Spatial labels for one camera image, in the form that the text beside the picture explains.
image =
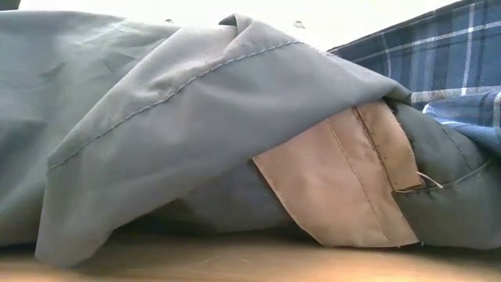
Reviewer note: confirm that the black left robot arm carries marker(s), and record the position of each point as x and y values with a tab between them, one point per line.
8	4

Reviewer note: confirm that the grey-brown garment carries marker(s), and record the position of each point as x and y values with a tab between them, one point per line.
176	137

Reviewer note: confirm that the dark green garment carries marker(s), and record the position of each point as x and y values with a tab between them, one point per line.
450	211

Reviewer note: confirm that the blue plaid shirt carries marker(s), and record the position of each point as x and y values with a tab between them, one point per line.
430	51

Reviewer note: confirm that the small grey ceiling fixture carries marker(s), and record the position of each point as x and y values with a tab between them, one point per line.
168	21
298	24

